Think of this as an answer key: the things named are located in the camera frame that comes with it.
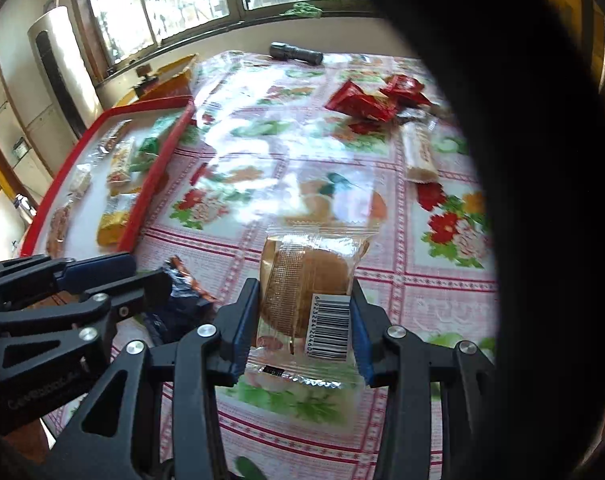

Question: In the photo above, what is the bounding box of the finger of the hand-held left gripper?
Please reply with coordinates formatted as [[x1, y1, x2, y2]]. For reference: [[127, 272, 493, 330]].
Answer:
[[0, 269, 174, 387], [0, 252, 137, 311]]

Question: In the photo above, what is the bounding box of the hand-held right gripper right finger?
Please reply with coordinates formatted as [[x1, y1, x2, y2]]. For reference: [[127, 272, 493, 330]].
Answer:
[[350, 280, 498, 480]]

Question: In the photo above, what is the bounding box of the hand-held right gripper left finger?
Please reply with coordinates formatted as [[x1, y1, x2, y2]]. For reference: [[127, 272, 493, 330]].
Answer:
[[47, 277, 262, 480]]

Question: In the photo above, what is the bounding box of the dark blue snack packet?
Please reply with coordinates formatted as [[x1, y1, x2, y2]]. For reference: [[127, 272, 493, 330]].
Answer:
[[142, 255, 218, 346]]

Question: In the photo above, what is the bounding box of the clear brown cake packet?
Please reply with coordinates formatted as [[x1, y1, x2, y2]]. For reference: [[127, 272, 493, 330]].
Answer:
[[242, 220, 381, 393]]

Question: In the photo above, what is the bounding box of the red rectangular tray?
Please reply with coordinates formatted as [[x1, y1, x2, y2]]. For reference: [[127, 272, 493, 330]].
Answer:
[[18, 94, 197, 261]]

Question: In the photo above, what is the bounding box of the clear packet brown nut bar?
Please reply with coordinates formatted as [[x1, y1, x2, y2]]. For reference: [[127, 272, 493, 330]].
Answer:
[[45, 200, 73, 261]]

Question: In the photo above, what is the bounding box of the clear packet white sweet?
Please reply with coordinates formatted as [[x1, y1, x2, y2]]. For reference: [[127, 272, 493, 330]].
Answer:
[[68, 162, 93, 196]]

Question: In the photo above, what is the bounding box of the cream snack bar packet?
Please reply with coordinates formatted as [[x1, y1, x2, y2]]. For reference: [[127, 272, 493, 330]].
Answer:
[[105, 137, 137, 196]]

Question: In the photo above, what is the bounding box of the dark brown snack packet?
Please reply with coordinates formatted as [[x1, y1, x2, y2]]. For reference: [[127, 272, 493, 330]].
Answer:
[[98, 119, 133, 156]]

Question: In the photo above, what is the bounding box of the green snack packet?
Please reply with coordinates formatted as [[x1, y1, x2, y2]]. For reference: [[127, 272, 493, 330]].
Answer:
[[132, 114, 183, 173]]

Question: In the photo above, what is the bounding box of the long white cracker packet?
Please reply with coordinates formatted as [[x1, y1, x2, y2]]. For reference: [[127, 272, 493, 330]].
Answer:
[[400, 121, 441, 183]]

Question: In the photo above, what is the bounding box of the cardboard box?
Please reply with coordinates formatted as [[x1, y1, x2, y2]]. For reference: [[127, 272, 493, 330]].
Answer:
[[117, 54, 199, 106]]

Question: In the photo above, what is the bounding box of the white tower air conditioner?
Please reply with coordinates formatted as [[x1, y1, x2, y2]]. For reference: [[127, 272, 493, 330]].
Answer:
[[27, 6, 103, 143]]

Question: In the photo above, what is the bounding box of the red snack packet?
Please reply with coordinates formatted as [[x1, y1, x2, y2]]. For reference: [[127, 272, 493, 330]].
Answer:
[[324, 80, 401, 123], [380, 74, 433, 108]]

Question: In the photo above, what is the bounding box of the black flashlight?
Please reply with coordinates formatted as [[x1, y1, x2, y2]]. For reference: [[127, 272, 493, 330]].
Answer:
[[269, 42, 324, 66]]

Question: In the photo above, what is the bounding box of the green cloth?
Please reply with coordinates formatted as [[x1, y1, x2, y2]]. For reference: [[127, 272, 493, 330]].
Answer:
[[282, 2, 323, 18]]

